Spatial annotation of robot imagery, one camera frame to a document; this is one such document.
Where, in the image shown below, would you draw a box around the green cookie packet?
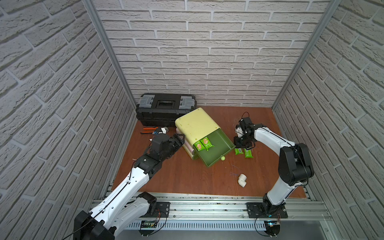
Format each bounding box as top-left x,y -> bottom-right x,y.
235,149 -> 244,155
200,137 -> 214,151
194,141 -> 206,152
244,149 -> 253,158

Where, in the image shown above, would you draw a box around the yellow-green drawer cabinet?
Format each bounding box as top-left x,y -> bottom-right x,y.
175,108 -> 220,160

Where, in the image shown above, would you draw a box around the green drawer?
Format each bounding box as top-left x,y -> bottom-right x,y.
193,128 -> 235,168

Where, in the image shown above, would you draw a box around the white plastic pipe elbow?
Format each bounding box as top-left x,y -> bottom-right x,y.
238,174 -> 247,188

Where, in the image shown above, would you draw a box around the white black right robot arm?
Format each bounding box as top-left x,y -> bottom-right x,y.
234,117 -> 315,215

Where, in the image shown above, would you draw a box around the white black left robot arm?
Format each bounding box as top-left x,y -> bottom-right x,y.
71,134 -> 185,240

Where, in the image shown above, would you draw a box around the black plastic toolbox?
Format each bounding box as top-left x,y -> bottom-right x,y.
136,93 -> 197,127

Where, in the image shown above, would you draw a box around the left controller board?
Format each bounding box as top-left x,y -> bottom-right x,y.
139,220 -> 158,236

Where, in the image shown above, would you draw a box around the controller board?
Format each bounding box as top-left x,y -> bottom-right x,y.
139,220 -> 158,236
264,221 -> 281,237

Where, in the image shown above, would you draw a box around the right controller board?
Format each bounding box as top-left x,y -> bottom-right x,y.
264,221 -> 281,237

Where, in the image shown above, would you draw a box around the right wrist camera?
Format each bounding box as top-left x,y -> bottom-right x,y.
235,126 -> 244,138

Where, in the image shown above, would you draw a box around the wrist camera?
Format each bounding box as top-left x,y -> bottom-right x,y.
235,126 -> 244,138
158,127 -> 169,134

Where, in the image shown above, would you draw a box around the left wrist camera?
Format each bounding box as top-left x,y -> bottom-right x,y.
158,127 -> 169,134

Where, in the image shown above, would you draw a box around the orange-handled pliers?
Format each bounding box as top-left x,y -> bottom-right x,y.
140,127 -> 164,135

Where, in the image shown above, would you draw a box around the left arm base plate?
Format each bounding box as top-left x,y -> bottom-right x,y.
142,202 -> 171,218

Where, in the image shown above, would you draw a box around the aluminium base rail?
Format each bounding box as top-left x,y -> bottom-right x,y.
126,193 -> 332,234

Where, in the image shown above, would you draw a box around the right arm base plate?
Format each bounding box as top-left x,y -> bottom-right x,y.
246,202 -> 288,219

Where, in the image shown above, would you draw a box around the aluminium corner post left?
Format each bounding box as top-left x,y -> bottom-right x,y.
83,0 -> 136,109

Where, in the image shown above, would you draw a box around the aluminium corner post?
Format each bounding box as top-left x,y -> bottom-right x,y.
271,0 -> 342,111
83,0 -> 136,109

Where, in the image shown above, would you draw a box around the aluminium corner post right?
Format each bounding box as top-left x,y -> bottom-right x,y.
271,0 -> 342,111

